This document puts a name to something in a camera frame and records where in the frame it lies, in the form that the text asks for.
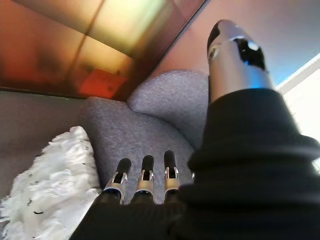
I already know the wooden coffee table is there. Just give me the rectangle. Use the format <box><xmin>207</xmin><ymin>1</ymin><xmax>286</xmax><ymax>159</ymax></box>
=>
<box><xmin>0</xmin><ymin>0</ymin><xmax>211</xmax><ymax>101</ymax></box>

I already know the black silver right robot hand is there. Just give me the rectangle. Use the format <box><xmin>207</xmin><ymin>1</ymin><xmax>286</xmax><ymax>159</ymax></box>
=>
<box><xmin>69</xmin><ymin>19</ymin><xmax>320</xmax><ymax>240</ymax></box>

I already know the white fringed cushion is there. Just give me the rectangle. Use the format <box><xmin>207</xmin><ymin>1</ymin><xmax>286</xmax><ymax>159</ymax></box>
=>
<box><xmin>0</xmin><ymin>125</ymin><xmax>101</xmax><ymax>240</ymax></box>

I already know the grey fabric armchair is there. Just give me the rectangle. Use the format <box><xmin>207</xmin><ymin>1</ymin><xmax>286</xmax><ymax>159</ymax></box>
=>
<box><xmin>79</xmin><ymin>69</ymin><xmax>211</xmax><ymax>205</ymax></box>

